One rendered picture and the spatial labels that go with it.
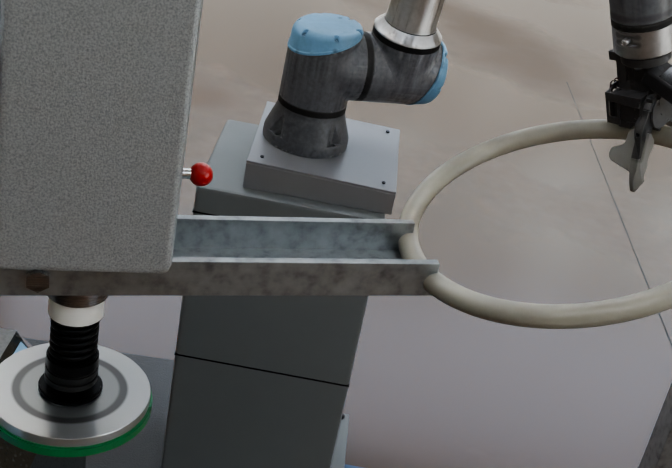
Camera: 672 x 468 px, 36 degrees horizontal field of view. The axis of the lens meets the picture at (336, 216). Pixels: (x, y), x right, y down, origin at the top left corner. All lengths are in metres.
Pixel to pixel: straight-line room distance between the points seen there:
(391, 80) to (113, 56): 1.19
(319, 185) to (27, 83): 1.15
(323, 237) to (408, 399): 1.74
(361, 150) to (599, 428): 1.33
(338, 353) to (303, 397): 0.15
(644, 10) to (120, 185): 0.76
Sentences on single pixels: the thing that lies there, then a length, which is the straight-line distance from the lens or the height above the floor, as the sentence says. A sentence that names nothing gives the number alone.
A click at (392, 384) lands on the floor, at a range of 3.18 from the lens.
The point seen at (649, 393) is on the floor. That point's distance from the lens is 3.52.
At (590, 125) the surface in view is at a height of 1.28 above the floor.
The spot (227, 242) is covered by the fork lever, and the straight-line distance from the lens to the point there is 1.41.
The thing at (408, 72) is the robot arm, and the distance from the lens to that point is 2.23.
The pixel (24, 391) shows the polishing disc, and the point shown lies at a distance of 1.45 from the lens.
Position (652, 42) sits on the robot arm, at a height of 1.45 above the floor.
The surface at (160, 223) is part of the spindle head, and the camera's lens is 1.20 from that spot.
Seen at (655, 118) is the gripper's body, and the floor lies 1.34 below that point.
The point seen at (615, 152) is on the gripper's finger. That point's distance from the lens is 1.63.
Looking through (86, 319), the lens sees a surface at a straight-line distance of 1.36.
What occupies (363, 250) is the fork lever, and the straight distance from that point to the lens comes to 1.46.
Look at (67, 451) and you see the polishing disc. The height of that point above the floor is 0.91.
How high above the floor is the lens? 1.81
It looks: 26 degrees down
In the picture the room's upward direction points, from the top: 11 degrees clockwise
